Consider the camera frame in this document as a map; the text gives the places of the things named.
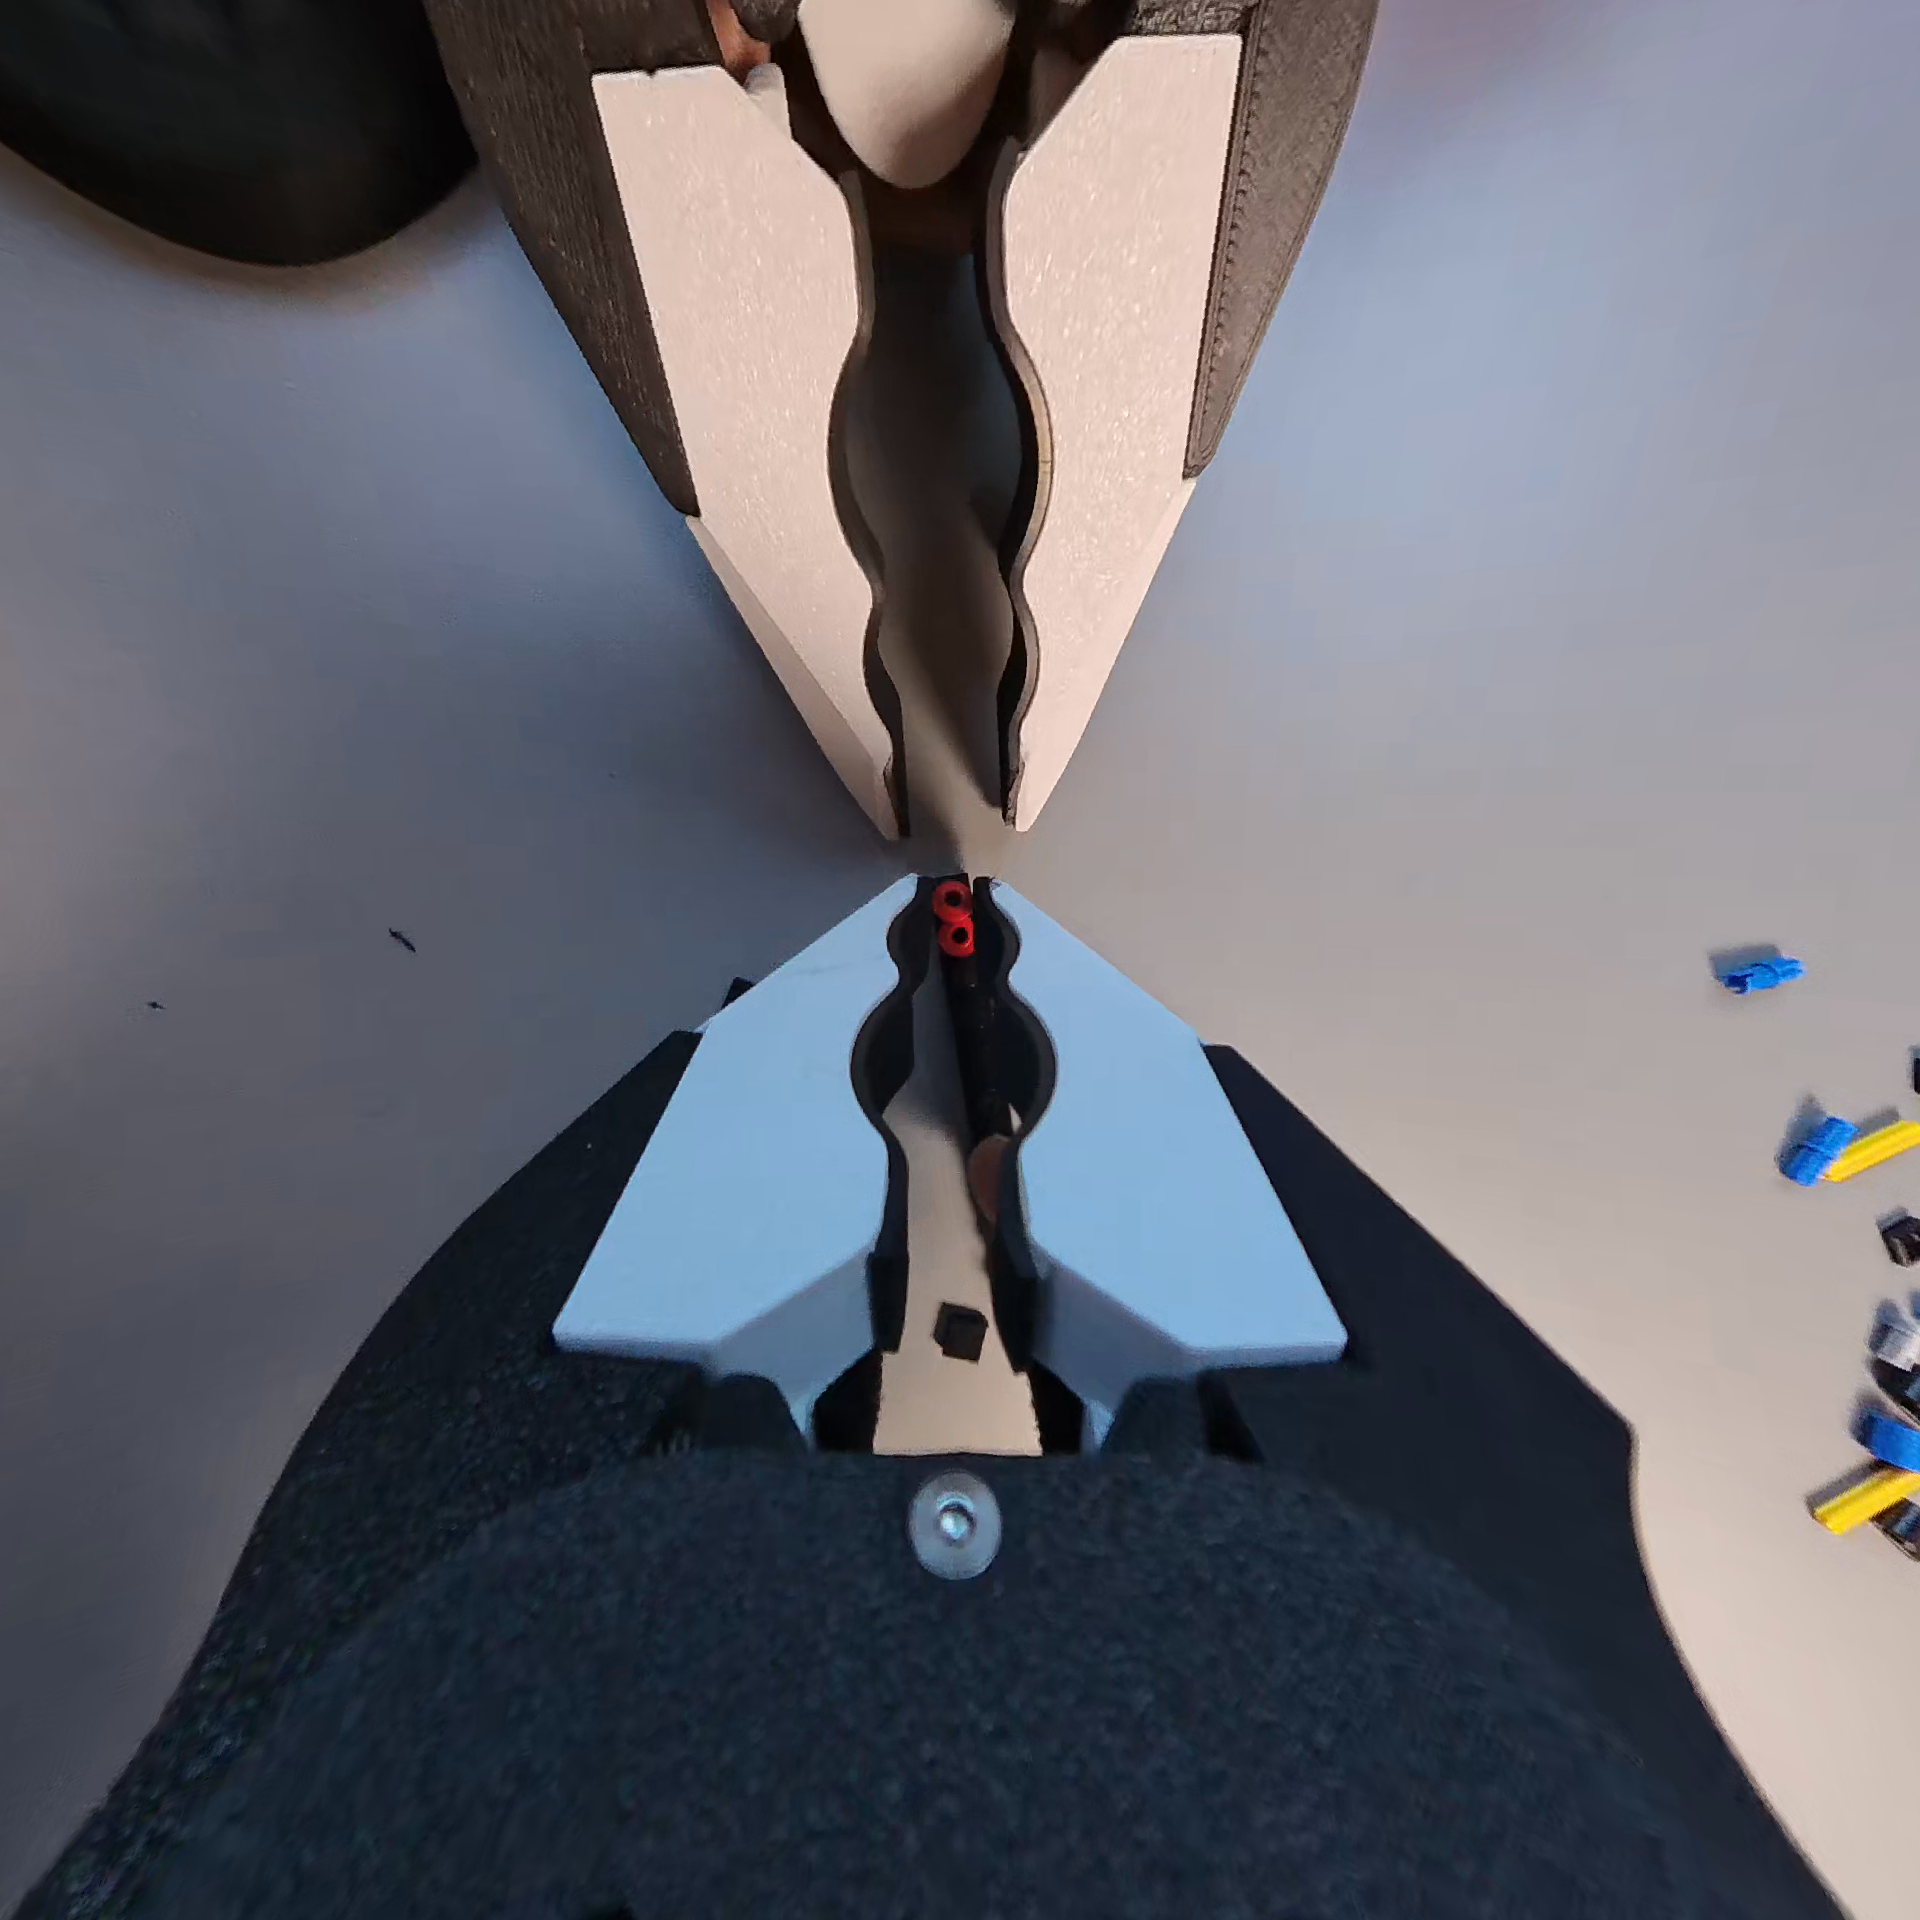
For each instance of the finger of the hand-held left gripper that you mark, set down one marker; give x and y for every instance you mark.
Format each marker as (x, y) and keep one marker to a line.
(734, 330)
(1124, 299)

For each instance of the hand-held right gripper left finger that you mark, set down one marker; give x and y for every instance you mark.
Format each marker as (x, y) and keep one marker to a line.
(720, 1201)

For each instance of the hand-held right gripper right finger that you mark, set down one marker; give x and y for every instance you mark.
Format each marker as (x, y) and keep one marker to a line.
(1171, 1201)

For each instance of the small black studded lego piece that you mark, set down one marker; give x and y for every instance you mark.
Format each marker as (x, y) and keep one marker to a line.
(961, 1330)

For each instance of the long black lego plate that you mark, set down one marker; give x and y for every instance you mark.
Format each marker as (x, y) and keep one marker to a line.
(978, 1036)

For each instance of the blue lego pin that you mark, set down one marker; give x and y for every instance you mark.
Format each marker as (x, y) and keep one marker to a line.
(1815, 1150)
(1756, 972)

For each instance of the black hollow square lego piece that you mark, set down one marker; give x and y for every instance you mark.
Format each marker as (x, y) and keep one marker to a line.
(1903, 1240)

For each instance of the grey lego connector piece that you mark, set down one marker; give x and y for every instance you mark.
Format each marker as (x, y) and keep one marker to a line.
(1898, 1339)

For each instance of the blue curved lego slope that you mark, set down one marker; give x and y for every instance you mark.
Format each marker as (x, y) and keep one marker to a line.
(1894, 1441)

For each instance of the black lego connector piece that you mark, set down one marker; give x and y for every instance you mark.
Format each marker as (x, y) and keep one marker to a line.
(1903, 1531)

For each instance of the person's left hand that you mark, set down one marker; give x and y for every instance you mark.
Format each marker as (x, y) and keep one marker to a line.
(729, 36)

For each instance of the black chair seat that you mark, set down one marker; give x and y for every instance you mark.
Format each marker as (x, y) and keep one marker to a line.
(195, 120)

